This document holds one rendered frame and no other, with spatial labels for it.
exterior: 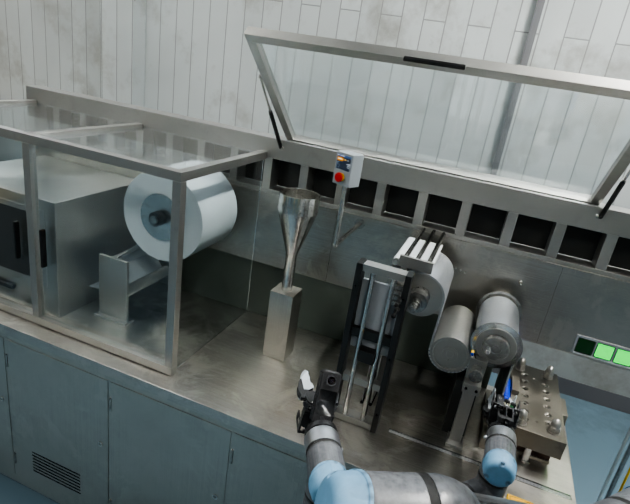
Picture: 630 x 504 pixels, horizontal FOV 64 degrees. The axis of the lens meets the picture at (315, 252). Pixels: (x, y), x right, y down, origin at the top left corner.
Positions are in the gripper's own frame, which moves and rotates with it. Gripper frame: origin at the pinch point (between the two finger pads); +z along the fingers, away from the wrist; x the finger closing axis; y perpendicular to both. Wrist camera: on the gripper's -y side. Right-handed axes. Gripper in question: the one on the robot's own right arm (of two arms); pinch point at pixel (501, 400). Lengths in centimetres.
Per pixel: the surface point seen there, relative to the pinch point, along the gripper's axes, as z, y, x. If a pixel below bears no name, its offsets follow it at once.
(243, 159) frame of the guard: 16, 50, 102
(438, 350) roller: 2.5, 8.3, 21.3
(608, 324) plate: 35.0, 19.2, -28.3
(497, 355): -0.1, 14.1, 4.9
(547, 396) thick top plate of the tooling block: 21.3, -6.1, -16.0
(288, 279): 11, 13, 77
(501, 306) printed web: 17.4, 22.2, 6.4
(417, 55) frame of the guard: -2, 91, 46
